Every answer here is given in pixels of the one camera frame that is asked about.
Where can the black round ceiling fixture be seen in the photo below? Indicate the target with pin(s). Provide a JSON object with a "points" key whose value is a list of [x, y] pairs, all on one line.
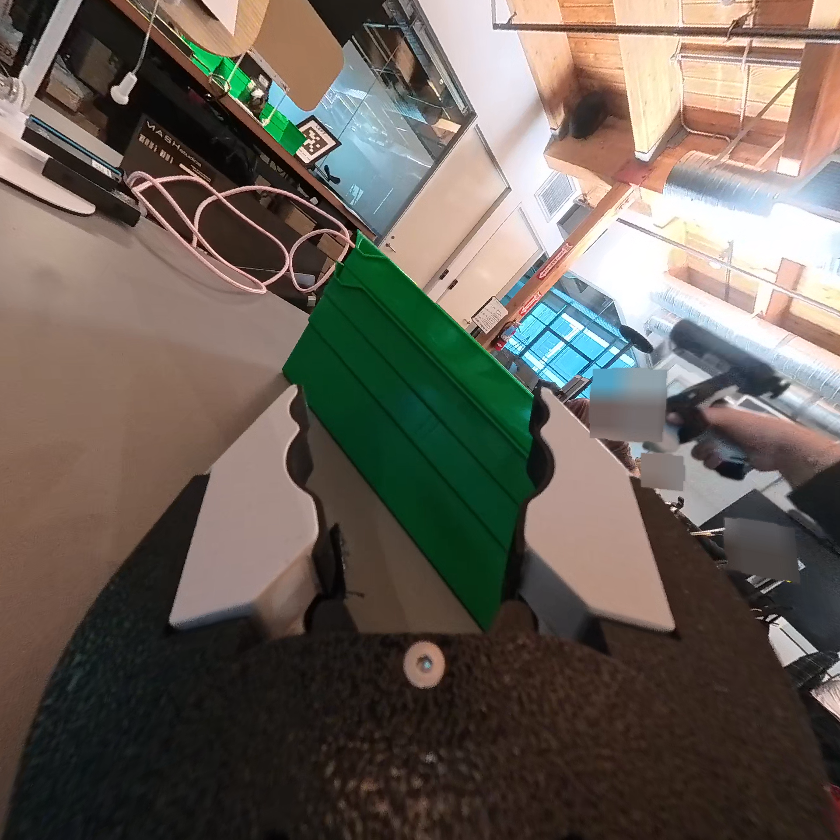
{"points": [[589, 115]]}

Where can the wall vent grille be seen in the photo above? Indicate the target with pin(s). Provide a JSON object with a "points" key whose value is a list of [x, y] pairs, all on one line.
{"points": [[556, 192]]}

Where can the black floor lamp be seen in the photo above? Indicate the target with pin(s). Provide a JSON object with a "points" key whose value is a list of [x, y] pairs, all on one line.
{"points": [[636, 338]]}

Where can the black wall speaker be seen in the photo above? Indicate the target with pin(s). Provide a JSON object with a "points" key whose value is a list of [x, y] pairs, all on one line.
{"points": [[572, 215]]}

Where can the black cardboard box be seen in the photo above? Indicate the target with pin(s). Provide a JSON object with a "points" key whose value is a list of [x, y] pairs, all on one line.
{"points": [[164, 148]]}

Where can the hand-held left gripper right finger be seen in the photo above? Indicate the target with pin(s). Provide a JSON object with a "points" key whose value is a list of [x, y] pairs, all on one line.
{"points": [[597, 544]]}

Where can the white tray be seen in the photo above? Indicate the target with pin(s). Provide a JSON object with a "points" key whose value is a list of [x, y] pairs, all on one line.
{"points": [[33, 174]]}

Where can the black box blue stripe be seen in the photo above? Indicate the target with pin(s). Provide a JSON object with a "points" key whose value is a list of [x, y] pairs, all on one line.
{"points": [[72, 148]]}

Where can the white notice sheet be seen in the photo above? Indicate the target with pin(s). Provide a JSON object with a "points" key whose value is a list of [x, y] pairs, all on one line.
{"points": [[488, 313]]}

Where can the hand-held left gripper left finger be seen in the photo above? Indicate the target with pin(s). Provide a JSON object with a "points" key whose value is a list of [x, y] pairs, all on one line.
{"points": [[243, 544]]}

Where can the wooden top desk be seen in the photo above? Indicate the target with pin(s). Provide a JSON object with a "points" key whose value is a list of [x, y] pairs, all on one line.
{"points": [[197, 85]]}

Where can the wooden post red signs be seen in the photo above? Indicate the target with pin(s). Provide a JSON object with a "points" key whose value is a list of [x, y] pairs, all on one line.
{"points": [[577, 243]]}

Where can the silver air duct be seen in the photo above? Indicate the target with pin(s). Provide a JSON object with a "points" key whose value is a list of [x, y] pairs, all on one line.
{"points": [[807, 367], [722, 184]]}

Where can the printed tag sign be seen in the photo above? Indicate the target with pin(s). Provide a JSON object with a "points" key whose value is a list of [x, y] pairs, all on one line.
{"points": [[317, 140]]}

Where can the white door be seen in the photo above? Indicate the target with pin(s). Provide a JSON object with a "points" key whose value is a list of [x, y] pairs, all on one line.
{"points": [[492, 262], [453, 203]]}

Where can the black ceiling pipe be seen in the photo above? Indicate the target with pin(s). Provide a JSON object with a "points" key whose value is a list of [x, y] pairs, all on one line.
{"points": [[656, 29]]}

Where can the red fire extinguisher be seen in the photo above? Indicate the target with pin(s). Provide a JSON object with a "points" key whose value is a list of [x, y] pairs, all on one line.
{"points": [[506, 336]]}

